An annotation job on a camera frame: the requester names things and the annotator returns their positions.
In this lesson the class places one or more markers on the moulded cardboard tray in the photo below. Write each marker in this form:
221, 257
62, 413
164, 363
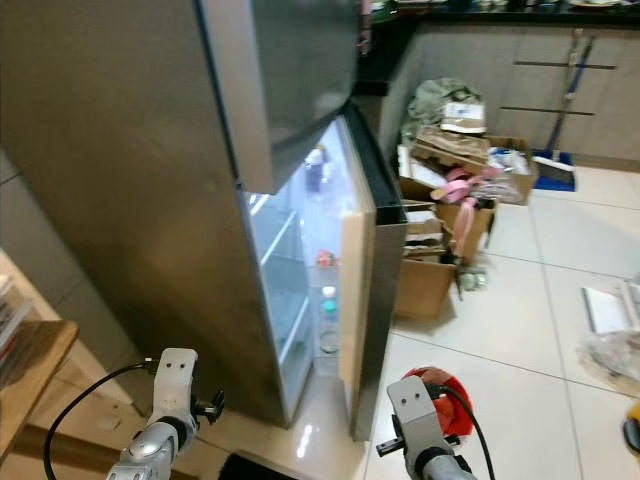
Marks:
450, 150

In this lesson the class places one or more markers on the white lidded plastic container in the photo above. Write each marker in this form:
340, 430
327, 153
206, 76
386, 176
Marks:
10, 310

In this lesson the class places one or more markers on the wooden dining table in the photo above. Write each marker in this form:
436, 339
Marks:
40, 390

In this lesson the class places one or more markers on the crumpled clear plastic bag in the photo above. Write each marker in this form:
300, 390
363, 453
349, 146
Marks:
615, 355

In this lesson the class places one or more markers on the steel fridge body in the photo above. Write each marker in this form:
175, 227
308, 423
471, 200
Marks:
120, 150

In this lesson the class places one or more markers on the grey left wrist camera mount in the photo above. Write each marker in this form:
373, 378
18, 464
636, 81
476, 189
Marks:
175, 380

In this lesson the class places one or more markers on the grey green sack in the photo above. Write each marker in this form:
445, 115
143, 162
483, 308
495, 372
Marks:
430, 98

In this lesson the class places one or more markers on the open cardboard box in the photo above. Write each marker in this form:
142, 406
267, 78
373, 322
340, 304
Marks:
423, 292
482, 220
528, 155

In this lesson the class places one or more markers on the small clear jar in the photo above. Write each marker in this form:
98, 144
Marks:
472, 282

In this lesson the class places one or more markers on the clear plastic packaging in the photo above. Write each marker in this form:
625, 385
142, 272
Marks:
510, 168

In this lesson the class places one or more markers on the blue dustpan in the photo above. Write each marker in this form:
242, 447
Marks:
555, 178

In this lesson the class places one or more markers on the white labelled parcel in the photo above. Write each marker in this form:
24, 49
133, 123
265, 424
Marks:
463, 117

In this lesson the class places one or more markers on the white flat board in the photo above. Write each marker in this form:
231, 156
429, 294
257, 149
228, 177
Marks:
610, 305

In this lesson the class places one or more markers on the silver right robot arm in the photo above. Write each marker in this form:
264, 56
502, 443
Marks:
445, 469

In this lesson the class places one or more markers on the grey kitchen cabinet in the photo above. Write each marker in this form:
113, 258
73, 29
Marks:
510, 85

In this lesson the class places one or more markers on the red white patterned bowl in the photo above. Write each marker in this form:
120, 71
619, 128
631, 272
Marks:
452, 400

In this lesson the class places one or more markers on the teal capped bottle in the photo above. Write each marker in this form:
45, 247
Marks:
328, 305

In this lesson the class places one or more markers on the flattened cardboard stack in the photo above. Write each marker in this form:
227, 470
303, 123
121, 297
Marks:
420, 235

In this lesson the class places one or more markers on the yellow black object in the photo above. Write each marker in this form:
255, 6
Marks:
632, 430

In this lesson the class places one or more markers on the small red pack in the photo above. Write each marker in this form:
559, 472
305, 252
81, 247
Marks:
325, 262

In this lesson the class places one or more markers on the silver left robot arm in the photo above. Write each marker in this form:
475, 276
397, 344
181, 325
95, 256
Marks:
160, 452

